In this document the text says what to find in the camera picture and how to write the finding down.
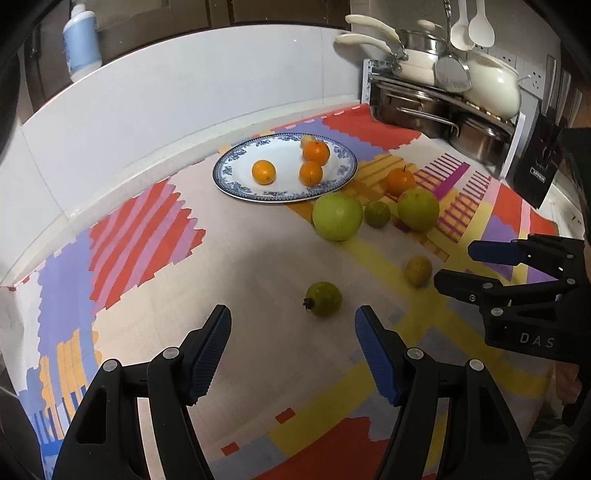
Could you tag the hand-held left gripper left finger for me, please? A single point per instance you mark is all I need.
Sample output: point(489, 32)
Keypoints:
point(210, 355)

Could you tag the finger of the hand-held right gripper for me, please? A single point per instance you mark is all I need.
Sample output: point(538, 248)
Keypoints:
point(461, 286)
point(494, 252)

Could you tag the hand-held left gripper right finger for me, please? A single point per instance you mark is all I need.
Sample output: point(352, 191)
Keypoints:
point(376, 355)

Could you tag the green persimmon with dark calyx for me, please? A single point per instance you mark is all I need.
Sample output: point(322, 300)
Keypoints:
point(324, 299)

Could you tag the blue and white plate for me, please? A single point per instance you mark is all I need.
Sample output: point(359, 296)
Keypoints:
point(281, 182)

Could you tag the small speckled yellow fruit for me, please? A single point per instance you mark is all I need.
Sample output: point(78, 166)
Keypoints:
point(418, 271)

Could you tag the yellow-green round fruit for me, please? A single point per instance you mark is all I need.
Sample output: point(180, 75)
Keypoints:
point(418, 209)

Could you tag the black knife block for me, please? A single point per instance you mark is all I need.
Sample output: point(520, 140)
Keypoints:
point(538, 161)

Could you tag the colourful patterned tablecloth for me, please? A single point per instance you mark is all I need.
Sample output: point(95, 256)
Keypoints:
point(258, 258)

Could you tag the small green lime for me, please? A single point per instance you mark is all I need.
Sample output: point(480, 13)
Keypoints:
point(377, 214)

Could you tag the person's striped clothing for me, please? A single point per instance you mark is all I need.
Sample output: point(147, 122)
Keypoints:
point(551, 450)

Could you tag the orange with dark stem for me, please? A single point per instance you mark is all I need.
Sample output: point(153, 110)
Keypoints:
point(400, 181)

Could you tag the large green apple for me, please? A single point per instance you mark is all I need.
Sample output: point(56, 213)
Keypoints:
point(337, 216)

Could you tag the wide steel pan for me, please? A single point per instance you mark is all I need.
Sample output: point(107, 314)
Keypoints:
point(411, 108)

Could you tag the cream enamel pot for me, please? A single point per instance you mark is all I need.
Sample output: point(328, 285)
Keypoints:
point(493, 83)

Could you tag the knife block with knives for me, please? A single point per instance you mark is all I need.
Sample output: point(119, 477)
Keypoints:
point(561, 87)

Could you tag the steel slotted spatula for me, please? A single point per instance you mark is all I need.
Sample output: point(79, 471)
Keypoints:
point(452, 74)

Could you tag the white pot rack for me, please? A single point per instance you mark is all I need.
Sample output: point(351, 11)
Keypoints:
point(368, 81)

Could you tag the small pale yellow fruit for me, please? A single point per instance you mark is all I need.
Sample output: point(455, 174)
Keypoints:
point(307, 139)

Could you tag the white plastic spoon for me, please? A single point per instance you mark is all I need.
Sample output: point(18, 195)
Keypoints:
point(461, 34)
point(481, 30)

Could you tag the steel pot with lid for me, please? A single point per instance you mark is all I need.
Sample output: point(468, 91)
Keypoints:
point(422, 40)

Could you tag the blue and white bottle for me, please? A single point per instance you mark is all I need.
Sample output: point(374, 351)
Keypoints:
point(82, 44)

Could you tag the white wall socket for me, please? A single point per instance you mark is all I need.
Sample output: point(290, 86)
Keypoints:
point(535, 81)

